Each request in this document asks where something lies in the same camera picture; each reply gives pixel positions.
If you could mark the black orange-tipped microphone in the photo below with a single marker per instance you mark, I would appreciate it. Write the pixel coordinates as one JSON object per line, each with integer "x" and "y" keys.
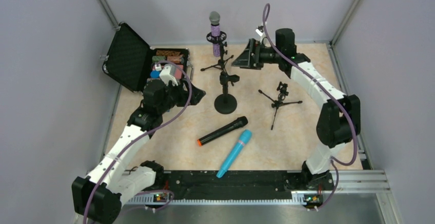
{"x": 236, "y": 124}

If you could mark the blue round button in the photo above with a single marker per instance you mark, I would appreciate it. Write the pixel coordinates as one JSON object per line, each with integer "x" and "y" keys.
{"x": 155, "y": 74}

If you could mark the black poker chip case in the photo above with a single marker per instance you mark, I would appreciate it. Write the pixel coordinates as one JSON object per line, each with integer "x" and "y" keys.
{"x": 129, "y": 59}

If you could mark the turquoise toy microphone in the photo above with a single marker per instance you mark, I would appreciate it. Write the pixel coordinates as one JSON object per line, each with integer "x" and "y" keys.
{"x": 242, "y": 141}

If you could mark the purple glitter microphone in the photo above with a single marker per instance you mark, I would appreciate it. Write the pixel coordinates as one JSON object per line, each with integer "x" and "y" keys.
{"x": 214, "y": 18}

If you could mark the orange brown poker chip row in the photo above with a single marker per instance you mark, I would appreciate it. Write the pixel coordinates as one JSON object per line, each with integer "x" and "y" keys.
{"x": 166, "y": 52}

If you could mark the green poker chip row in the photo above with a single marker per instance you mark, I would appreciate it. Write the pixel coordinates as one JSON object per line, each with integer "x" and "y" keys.
{"x": 173, "y": 59}

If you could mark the round base clip stand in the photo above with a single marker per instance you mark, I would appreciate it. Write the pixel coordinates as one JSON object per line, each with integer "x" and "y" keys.
{"x": 226, "y": 103}

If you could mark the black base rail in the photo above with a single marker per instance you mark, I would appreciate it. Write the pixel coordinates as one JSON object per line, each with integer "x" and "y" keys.
{"x": 241, "y": 184}

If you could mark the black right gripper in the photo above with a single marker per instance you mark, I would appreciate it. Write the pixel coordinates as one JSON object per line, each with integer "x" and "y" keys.
{"x": 254, "y": 54}

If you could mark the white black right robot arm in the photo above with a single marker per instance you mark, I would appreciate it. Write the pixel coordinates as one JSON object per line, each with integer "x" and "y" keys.
{"x": 340, "y": 114}

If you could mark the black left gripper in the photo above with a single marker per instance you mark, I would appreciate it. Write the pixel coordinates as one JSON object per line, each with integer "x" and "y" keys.
{"x": 185, "y": 91}

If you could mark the small black tripod stand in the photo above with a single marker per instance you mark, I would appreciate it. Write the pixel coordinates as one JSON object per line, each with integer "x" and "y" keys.
{"x": 279, "y": 102}

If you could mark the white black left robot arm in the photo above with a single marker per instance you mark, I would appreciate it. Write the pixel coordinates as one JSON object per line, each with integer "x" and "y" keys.
{"x": 102, "y": 193}

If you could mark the shock mount tripod stand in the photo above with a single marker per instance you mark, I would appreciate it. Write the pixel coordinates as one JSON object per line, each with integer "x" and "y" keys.
{"x": 221, "y": 63}

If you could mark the red playing card deck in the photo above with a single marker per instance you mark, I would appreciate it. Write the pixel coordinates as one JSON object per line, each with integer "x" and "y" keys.
{"x": 176, "y": 71}

